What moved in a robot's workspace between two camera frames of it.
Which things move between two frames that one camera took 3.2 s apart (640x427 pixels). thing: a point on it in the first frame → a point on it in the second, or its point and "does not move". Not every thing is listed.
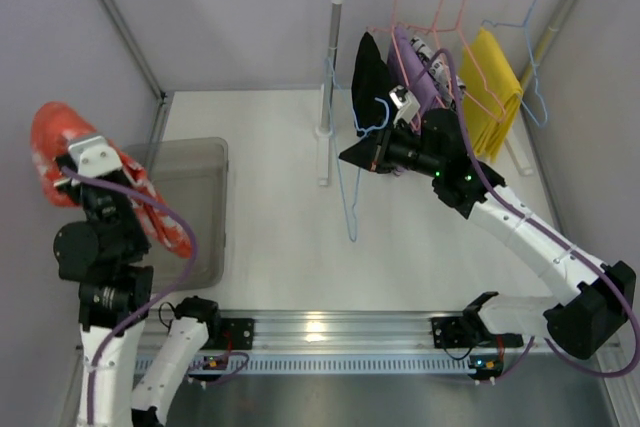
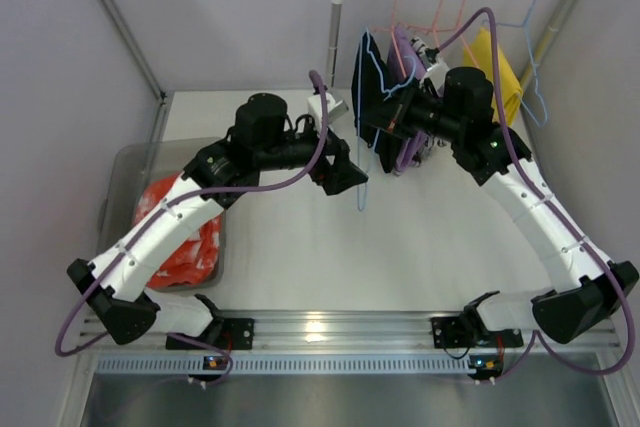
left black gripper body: (70, 167) → (330, 161)
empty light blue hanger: (524, 25) does not move
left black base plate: (230, 334) does not move
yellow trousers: (491, 93) does not move
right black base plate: (462, 332) does not move
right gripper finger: (364, 153) → (385, 115)
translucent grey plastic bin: (194, 173) does not move
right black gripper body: (377, 153) → (406, 110)
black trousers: (372, 103) does not move
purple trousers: (406, 67) does not move
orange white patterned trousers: (54, 127) → (193, 260)
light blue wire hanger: (334, 87) → (359, 115)
